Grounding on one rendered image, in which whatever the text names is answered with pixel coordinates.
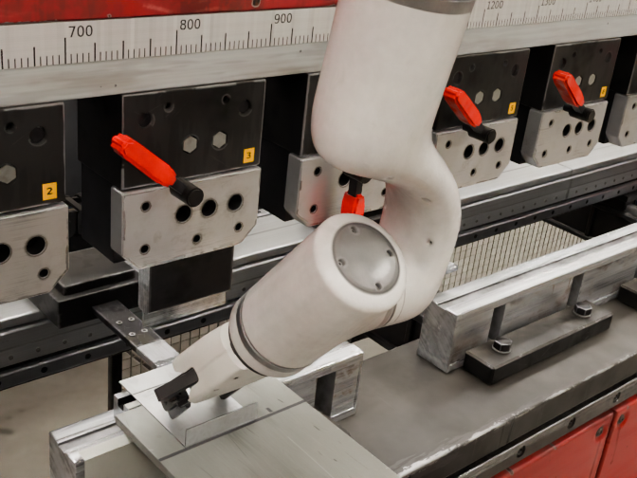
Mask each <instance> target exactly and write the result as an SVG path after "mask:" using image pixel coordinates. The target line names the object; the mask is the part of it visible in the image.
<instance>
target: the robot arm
mask: <svg viewBox="0 0 637 478"><path fill-rule="evenodd" d="M475 2H476V0H337V7H336V11H335V16H334V20H333V24H332V27H331V31H330V35H329V40H328V44H327V47H326V51H325V55H324V59H323V63H322V67H321V71H320V74H319V78H318V85H317V89H316V94H315V97H314V102H313V107H312V115H311V137H312V141H313V144H314V147H315V149H316V151H317V152H318V154H319V156H320V157H321V158H322V159H323V160H324V161H326V162H327V163H328V164H330V165H332V166H333V167H335V168H337V169H339V170H341V171H343V172H346V173H349V174H352V175H359V176H363V177H367V178H371V179H375V180H379V181H383V182H385V184H386V194H385V201H384V206H383V211H382V215H381V218H380V222H379V225H378V224H377V223H375V222H374V221H373V220H371V219H369V218H367V217H365V216H362V215H359V214H354V213H341V214H336V215H334V216H332V217H329V218H328V219H326V220H325V221H324V222H322V223H321V224H320V225H319V226H318V227H317V228H316V229H315V230H314V231H312V232H311V233H310V234H309V235H308V236H307V237H306V238H305V239H304V240H303V241H302V242H300V243H299V244H298V245H297V246H296V247H295V248H294V249H293V250H292V251H291V252H289V253H288V254H287V255H286V256H285V257H284V258H283V259H282V260H281V261H280V262H278V263H277V264H276V265H275V266H274V267H273V268H272V269H271V270H270V271H269V272H267V273H266V274H265V275H264V276H263V278H262V279H261V280H260V281H259V282H258V283H256V284H255V285H254V286H253V287H251V288H250V289H249V290H248V291H247V292H246V293H245V294H244V295H243V296H242V297H241V298H240V299H239V300H238V301H237V302H236V304H235V305H234V306H233V308H232V310H231V313H230V317H229V322H227V323H225V324H223V325H221V326H219V327H217V328H216V329H214V330H212V331H211V332H209V333H207V335H205V336H204V337H202V338H201V339H200V340H198V341H196V342H195V343H194V344H192V345H191V346H190V347H189V348H187V349H186V350H185V351H183V352H182V353H181V354H179V355H178V356H177V357H176V358H175V359H174V360H173V368H174V371H175V372H179V373H182V374H181V375H179V376H177V377H175V378H174V379H172V380H171V381H169V382H167V383H165V384H164V385H162V386H160V387H158V388H156V389H154V392H155V395H156V398H157V400H158V402H161V404H162V407H163V409H164V410H165V411H166V412H168V414H169V416H170V418H171V419H175V418H177V417H178V416H179V415H181V414H182V413H184V412H185V411H186V410H187V409H188V408H190V407H191V403H194V404H196V403H199V402H202V401H205V400H208V399H211V398H214V397H216V396H220V398H221V399H227V398H229V397H230V396H232V395H233V394H235V393H236V392H237V391H239V390H240V389H241V388H243V387H244V386H246V385H248V384H251V383H253V382H256V381H258V380H260V379H262V378H265V377H281V378H283V377H291V376H293V375H295V374H296V373H298V372H300V371H301V370H303V369H304V368H305V367H307V366H310V365H312V364H313V363H314V361H315V360H317V359H319V358H320V357H322V356H323V355H325V354H326V353H328V352H329V351H331V350H332V349H333V348H335V347H337V346H338V345H340V344H341V343H343V342H344V341H346V340H349V339H351V338H353V337H355V336H358V335H360V334H363V333H365V332H368V331H371V330H374V329H377V328H381V327H385V326H389V325H393V324H397V323H399V322H405V321H407V320H410V319H412V318H414V317H416V316H417V315H419V314H420V313H422V312H423V311H424V310H425V309H426V308H427V307H428V306H429V304H430V303H431V302H432V300H433V298H434V297H435V295H436V293H437V291H438V289H439V287H440V284H441V282H442V280H443V278H444V276H445V274H446V269H447V266H448V263H449V261H450V258H451V255H452V252H453V249H454V247H455V244H456V240H457V236H458V233H459V228H460V224H461V215H462V210H461V199H460V194H459V190H458V187H457V184H456V182H455V180H454V177H453V175H452V173H451V171H450V170H449V169H448V167H447V165H446V163H445V161H444V160H443V158H442V157H441V155H440V154H439V152H438V151H437V149H436V148H435V146H434V144H433V141H432V137H431V132H432V126H433V122H434V120H435V117H436V114H437V111H438V108H439V105H440V102H441V99H442V97H443V95H444V92H445V89H446V84H447V81H448V78H449V76H450V73H451V70H452V67H453V65H454V62H455V59H456V57H457V54H458V51H459V48H460V45H461V42H462V39H463V37H464V32H465V29H466V27H467V24H468V21H469V18H470V15H471V12H472V10H473V7H474V5H475ZM188 388H190V394H189V395H188V392H187V390H186V389H188Z"/></svg>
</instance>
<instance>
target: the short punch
mask: <svg viewBox="0 0 637 478"><path fill-rule="evenodd" d="M233 254H234V246H232V247H228V248H221V249H217V250H214V251H210V252H206V253H202V254H198V255H194V256H192V257H188V258H184V259H180V260H176V261H172V262H169V263H165V264H161V265H157V266H153V267H146V268H143V269H140V270H139V273H138V306H139V308H140V309H141V310H142V311H143V313H142V328H147V327H150V326H153V325H157V324H160V323H163V322H168V321H171V320H175V319H178V318H181V317H184V316H188V315H190V314H193V313H197V312H200V311H203V310H207V309H210V308H213V307H216V306H219V305H222V304H225V301H226V291H229V290H231V280H232V268H233Z"/></svg>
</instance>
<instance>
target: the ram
mask: <svg viewBox="0 0 637 478"><path fill-rule="evenodd" d="M336 6H337V0H0V26H13V25H30V24H47V23H63V22H80V21H98V20H115V19H132V18H149V17H165V16H182V15H199V14H216V13H233V12H250V11H267V10H284V9H317V8H334V7H336ZM632 35H637V14H630V15H618V16H608V17H596V18H586V19H574V20H564V21H553V22H542V23H531V24H520V25H509V26H498V27H487V28H466V29H465V32H464V37H463V39H462V42H461V45H460V48H459V51H458V54H457V56H458V55H466V54H474V53H483V52H491V51H500V50H507V49H516V48H525V47H533V46H548V45H557V44H566V43H573V42H582V41H590V40H599V39H608V38H615V37H624V36H632ZM327 44H328V41H324V42H313V43H302V44H291V45H280V46H259V47H248V48H237V49H226V50H215V51H204V52H193V53H182V54H172V55H160V56H150V57H138V58H128V59H116V60H106V61H95V62H84V63H73V64H52V65H41V66H30V67H19V68H8V69H0V108H1V107H10V106H17V105H26V104H34V103H43V102H51V101H67V100H75V99H83V98H92V97H100V96H109V95H116V94H125V93H134V92H142V91H150V90H158V89H167V88H176V87H184V86H192V85H200V84H209V83H224V82H233V81H241V80H250V79H258V78H266V77H275V76H283V75H291V74H300V73H308V72H317V71H321V67H322V63H323V59H324V55H325V51H326V47H327Z"/></svg>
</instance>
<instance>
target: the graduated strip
mask: <svg viewBox="0 0 637 478"><path fill-rule="evenodd" d="M335 11H336V7H334V8H317V9H284V10H267V11H250V12H233V13H216V14H199V15H182V16H165V17H149V18H132V19H115V20H98V21H80V22H63V23H47V24H30V25H13V26H0V69H8V68H19V67H30V66H41V65H52V64H73V63H84V62H95V61H106V60H116V59H128V58H138V57H150V56H160V55H172V54H182V53H193V52H204V51H215V50H226V49H237V48H248V47H259V46H280V45H291V44H302V43H313V42H324V41H328V40H329V35H330V31H331V27H332V24H333V20H334V16H335ZM630 14H637V0H476V2H475V5H474V7H473V10H472V12H471V15H470V18H469V21H468V24H467V27H466V28H487V27H498V26H509V25H520V24H531V23H542V22H553V21H564V20H574V19H586V18H596V17H608V16H618V15H630Z"/></svg>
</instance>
